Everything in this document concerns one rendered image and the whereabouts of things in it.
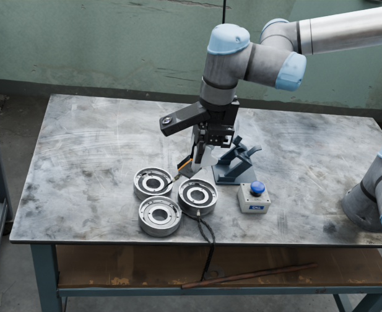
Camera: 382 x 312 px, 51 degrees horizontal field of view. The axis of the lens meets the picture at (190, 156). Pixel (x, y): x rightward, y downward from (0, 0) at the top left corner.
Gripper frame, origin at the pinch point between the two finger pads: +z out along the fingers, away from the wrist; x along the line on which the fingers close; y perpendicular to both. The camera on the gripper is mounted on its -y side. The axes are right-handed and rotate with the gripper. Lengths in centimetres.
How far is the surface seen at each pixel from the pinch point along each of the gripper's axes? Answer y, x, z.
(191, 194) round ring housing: 1.5, 0.4, 11.2
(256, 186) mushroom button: 18.1, -1.2, 5.8
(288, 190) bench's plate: 31.5, 4.8, 13.3
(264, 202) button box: 20.4, -4.2, 8.7
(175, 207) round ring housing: -3.3, -5.2, 10.2
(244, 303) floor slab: 40, 12, 93
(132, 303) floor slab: -9, 13, 93
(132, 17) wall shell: -12, 160, 32
